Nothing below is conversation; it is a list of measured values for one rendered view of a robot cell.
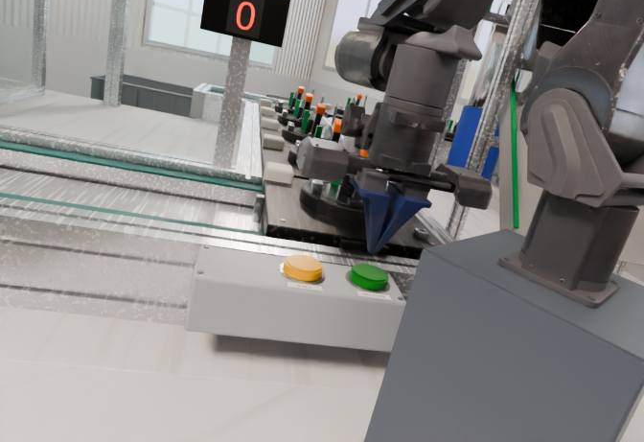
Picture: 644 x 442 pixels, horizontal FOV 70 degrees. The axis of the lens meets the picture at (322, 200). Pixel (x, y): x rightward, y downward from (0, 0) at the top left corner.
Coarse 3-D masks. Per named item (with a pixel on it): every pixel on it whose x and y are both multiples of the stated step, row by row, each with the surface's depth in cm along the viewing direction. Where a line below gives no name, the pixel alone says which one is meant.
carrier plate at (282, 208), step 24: (264, 192) 67; (288, 192) 69; (264, 216) 60; (288, 216) 59; (312, 216) 61; (288, 240) 56; (312, 240) 56; (336, 240) 57; (360, 240) 57; (408, 240) 60; (432, 240) 63
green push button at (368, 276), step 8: (360, 264) 49; (352, 272) 47; (360, 272) 47; (368, 272) 47; (376, 272) 48; (384, 272) 48; (352, 280) 47; (360, 280) 46; (368, 280) 46; (376, 280) 46; (384, 280) 47; (368, 288) 46; (376, 288) 46; (384, 288) 47
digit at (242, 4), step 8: (232, 0) 66; (240, 0) 66; (248, 0) 66; (256, 0) 66; (232, 8) 66; (240, 8) 66; (248, 8) 66; (256, 8) 66; (232, 16) 66; (240, 16) 67; (248, 16) 67; (256, 16) 67; (232, 24) 67; (240, 24) 67; (248, 24) 67; (256, 24) 67; (232, 32) 67; (240, 32) 67; (248, 32) 67; (256, 32) 67
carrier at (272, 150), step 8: (320, 128) 94; (328, 128) 89; (264, 136) 97; (272, 136) 99; (320, 136) 94; (328, 136) 90; (264, 144) 97; (272, 144) 97; (280, 144) 97; (296, 144) 91; (264, 152) 91; (272, 152) 93; (280, 152) 95; (288, 152) 91; (296, 152) 88; (264, 160) 85; (272, 160) 86; (280, 160) 88; (288, 160) 90; (296, 168) 85; (296, 176) 80; (304, 176) 80
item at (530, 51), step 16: (512, 0) 79; (544, 0) 78; (560, 0) 78; (576, 0) 77; (592, 0) 77; (512, 16) 77; (544, 16) 80; (560, 16) 79; (576, 16) 79; (528, 32) 69; (544, 32) 78; (560, 32) 79; (576, 32) 80; (528, 48) 67; (528, 64) 66
